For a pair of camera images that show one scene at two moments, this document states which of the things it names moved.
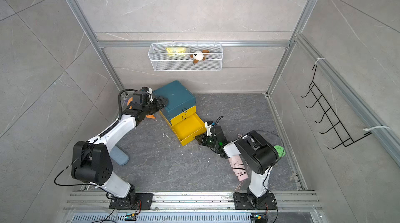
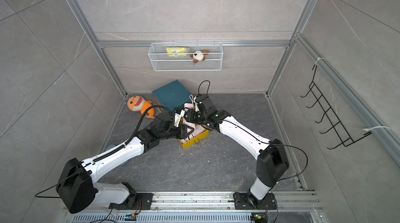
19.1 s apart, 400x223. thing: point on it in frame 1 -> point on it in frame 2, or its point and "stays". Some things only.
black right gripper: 202,141 -> 191,116
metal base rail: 299,207 stays
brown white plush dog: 199,56 stays
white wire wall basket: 185,56 stays
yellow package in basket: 176,51 stays
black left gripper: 160,104 -> 182,129
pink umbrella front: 238,168 -> 198,129
